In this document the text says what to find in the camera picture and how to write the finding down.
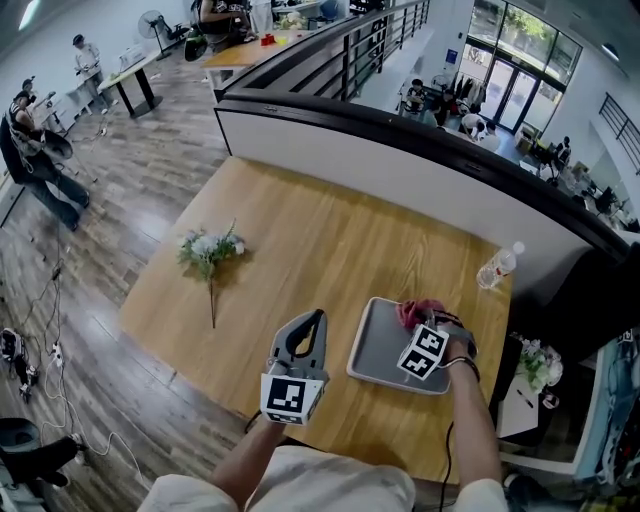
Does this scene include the rack of hanging coats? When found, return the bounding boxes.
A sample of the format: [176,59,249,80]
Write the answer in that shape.
[456,74,490,110]

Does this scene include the white partition with black top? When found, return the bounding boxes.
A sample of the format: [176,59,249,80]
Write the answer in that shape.
[212,88,640,302]

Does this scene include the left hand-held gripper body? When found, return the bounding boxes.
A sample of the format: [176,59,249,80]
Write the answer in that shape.
[259,356,332,428]

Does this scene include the long wooden desk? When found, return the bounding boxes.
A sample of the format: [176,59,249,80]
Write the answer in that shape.
[201,28,312,92]

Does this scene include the pink cloth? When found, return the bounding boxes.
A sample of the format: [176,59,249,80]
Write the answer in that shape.
[394,298,448,332]

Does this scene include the person's right forearm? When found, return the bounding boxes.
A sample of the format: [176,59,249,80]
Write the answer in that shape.
[441,360,505,490]

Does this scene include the white table with black base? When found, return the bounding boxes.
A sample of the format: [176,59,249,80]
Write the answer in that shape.
[96,46,165,120]

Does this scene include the black office chair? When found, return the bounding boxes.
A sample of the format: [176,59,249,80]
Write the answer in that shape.
[491,243,640,447]

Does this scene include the large glass window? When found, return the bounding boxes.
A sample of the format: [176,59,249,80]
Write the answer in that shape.
[466,0,585,99]

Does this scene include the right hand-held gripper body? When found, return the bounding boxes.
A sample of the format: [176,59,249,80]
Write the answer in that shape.
[397,310,480,383]

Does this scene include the glass entrance door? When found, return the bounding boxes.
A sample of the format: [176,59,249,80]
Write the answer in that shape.
[482,56,545,133]

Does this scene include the person's right hand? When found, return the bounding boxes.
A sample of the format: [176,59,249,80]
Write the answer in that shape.
[441,336,474,366]

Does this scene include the clear plastic water bottle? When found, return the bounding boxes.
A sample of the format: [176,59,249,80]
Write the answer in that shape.
[475,240,527,292]

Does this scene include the white side desk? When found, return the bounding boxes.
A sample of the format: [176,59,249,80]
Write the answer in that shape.
[498,323,640,485]

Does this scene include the pale artificial flower bouquet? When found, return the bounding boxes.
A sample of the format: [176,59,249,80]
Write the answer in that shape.
[175,217,247,330]

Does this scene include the person's left forearm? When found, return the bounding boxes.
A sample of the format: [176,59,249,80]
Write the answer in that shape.
[211,418,290,507]

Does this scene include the person's wrist bracelets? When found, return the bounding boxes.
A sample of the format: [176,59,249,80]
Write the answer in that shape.
[438,355,482,384]

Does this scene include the black devices with cables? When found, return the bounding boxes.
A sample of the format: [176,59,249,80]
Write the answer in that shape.
[0,326,42,402]

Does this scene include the grey compartment tray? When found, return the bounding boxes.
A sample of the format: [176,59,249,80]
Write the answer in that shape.
[345,295,476,397]

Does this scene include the white artificial flower bunch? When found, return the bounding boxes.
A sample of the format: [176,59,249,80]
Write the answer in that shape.
[513,336,566,395]

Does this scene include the black metal railing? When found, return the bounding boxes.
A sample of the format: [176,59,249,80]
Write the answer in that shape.
[223,0,432,105]
[597,91,640,175]

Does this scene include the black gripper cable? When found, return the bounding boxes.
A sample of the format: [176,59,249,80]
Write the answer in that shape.
[438,421,457,512]

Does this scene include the person's white shirt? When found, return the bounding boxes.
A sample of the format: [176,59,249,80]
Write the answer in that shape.
[148,443,510,512]

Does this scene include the black pedestal fan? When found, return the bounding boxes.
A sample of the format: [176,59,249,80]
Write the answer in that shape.
[136,9,175,62]

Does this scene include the pale flower arrangement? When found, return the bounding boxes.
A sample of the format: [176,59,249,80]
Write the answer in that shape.
[276,10,308,32]

